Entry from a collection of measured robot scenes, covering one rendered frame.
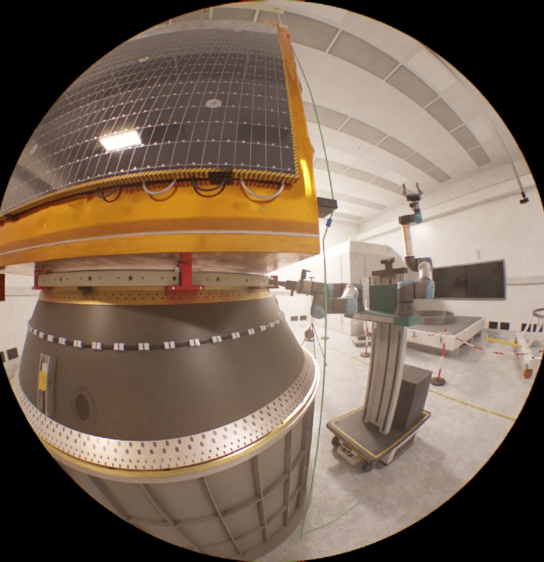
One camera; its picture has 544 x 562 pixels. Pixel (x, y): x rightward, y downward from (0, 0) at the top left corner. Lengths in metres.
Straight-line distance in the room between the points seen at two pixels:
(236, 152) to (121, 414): 0.77
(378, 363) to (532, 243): 6.74
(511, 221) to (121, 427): 8.27
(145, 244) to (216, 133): 0.35
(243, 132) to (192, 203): 0.25
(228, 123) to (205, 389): 0.78
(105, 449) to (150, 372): 0.30
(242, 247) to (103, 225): 0.39
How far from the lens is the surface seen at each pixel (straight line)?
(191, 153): 0.56
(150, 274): 0.66
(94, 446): 0.72
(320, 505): 1.88
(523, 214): 7.89
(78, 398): 0.73
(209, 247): 0.49
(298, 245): 0.52
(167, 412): 0.63
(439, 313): 7.48
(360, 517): 1.86
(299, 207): 0.55
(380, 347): 1.83
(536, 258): 7.69
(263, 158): 0.55
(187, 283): 0.66
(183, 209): 0.52
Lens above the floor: 1.65
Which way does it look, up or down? 2 degrees up
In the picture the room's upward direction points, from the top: 1 degrees counter-clockwise
